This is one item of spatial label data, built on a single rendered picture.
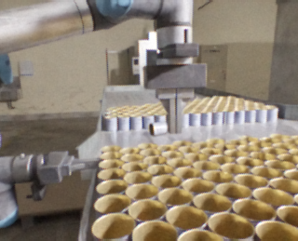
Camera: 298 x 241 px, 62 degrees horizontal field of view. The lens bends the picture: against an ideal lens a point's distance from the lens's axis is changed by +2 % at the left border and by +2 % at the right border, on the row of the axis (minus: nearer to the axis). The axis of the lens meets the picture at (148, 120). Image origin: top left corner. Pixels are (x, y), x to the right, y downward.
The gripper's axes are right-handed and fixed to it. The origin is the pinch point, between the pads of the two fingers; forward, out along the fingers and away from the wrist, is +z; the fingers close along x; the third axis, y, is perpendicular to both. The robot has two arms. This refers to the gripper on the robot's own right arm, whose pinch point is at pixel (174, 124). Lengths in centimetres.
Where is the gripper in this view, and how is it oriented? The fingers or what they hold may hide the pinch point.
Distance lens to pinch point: 56.0
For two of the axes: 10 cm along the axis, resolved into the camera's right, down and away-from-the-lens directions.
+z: 0.3, 9.8, 1.9
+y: -1.6, -1.8, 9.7
